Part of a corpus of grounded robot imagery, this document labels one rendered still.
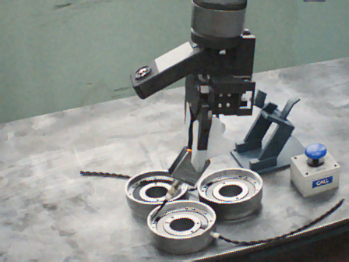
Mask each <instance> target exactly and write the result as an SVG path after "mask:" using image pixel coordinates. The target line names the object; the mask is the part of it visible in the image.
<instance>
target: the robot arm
mask: <svg viewBox="0 0 349 262"><path fill-rule="evenodd" d="M247 4H248V3H247V0H192V15H191V25H190V26H191V28H192V32H191V41H189V42H187V43H186V44H182V45H180V46H178V47H177V48H175V49H173V50H171V51H169V52H168V53H166V54H164V55H162V56H160V57H159V58H157V59H155V60H153V61H152V62H150V63H148V64H146V65H144V66H143V67H141V68H139V69H137V70H135V72H133V73H131V76H130V78H131V81H132V87H133V89H134V91H135V92H136V93H137V95H138V97H139V98H140V99H142V100H145V99H146V98H147V97H149V96H151V95H153V94H155V93H156V92H158V91H160V90H163V89H164V88H165V87H168V86H170V85H172V84H173V83H175V82H177V81H179V80H181V79H183V78H184V77H186V81H185V137H186V146H187V147H188V148H190V149H192V156H191V163H192V166H193V168H194V169H195V170H196V172H201V171H202V170H203V167H204V164H205V160H206V159H208V158H212V157H215V156H217V155H220V154H225V153H227V152H229V151H231V150H232V149H233V148H234V140H233V138H231V137H229V136H226V135H224V132H225V130H226V125H225V124H224V123H223V122H222V121H221V120H220V119H219V118H218V117H214V116H213V115H219V114H223V115H237V116H245V115H252V113H253V107H254V100H255V92H256V80H255V79H254V78H253V76H252V75H253V69H252V68H253V61H254V54H255V48H256V38H255V37H254V35H252V34H251V32H250V31H249V29H245V24H246V21H245V17H246V10H247ZM245 80H247V81H245ZM246 91H252V99H251V105H250V108H243V107H247V104H248V101H247V100H246V99H245V97H242V95H243V94H246Z"/></svg>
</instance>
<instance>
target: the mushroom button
mask: <svg viewBox="0 0 349 262"><path fill-rule="evenodd" d="M326 154H327V149H326V147H325V146H324V145H322V144H321V143H311V144H309V145H308V146H307V147H306V148H305V156H306V157H308V158H311V159H312V160H313V161H314V162H317V161H318V160H319V158H322V157H323V156H325V155H326Z"/></svg>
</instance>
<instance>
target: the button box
mask: <svg viewBox="0 0 349 262"><path fill-rule="evenodd" d="M290 175H291V181H292V182H293V184H294V185H295V187H296V188H297V190H298V192H299V193H300V194H301V196H302V197H303V198H304V199H305V198H306V197H311V196H315V195H318V194H320V193H326V192H329V191H330V190H333V189H338V188H339V178H340V166H339V165H338V164H337V162H336V161H335V160H334V158H333V157H332V156H331V154H329V153H328V151H327V154H326V155H325V156H323V157H322V158H319V160H318V161H317V162H314V161H313V160H312V159H311V158H308V157H306V156H305V154H302V155H299V156H295V157H292V158H291V168H290Z"/></svg>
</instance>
